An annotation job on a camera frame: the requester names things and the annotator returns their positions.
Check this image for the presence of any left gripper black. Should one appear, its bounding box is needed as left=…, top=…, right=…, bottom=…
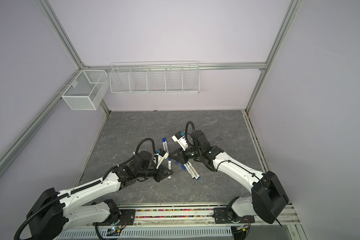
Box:
left=137, top=162, right=173, bottom=181

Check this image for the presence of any white marker pen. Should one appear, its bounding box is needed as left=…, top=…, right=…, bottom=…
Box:
left=168, top=159, right=172, bottom=180
left=162, top=138, right=169, bottom=153
left=184, top=164, right=196, bottom=179
left=188, top=162, right=200, bottom=180

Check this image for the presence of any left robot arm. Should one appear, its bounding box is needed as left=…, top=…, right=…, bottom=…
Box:
left=14, top=149, right=173, bottom=240

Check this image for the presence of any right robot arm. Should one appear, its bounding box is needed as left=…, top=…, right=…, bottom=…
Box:
left=170, top=130, right=289, bottom=224

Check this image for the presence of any white mesh box basket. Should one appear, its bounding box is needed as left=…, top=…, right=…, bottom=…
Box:
left=62, top=70, right=110, bottom=111

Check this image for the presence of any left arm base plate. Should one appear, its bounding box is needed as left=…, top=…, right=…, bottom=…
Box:
left=98, top=209, right=136, bottom=226

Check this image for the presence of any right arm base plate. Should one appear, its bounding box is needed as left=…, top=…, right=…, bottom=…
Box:
left=213, top=207, right=255, bottom=224

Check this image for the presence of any white wire wall basket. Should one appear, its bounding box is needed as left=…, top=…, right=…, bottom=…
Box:
left=110, top=61, right=201, bottom=94

